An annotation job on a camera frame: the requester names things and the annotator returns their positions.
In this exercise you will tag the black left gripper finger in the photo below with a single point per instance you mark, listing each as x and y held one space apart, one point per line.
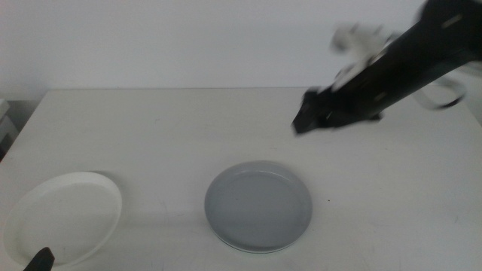
40 261

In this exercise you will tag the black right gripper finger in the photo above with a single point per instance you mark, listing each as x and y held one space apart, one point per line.
303 124
310 99

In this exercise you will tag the white shallow bowl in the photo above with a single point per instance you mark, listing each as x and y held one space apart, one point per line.
68 214

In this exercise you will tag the grey shallow bowl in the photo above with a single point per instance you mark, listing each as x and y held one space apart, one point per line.
258 205

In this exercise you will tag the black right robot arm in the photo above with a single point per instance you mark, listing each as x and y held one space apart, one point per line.
414 56

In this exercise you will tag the pale green shallow bowl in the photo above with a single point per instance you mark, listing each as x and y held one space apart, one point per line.
260 252

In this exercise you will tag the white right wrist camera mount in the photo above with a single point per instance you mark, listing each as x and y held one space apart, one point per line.
359 41

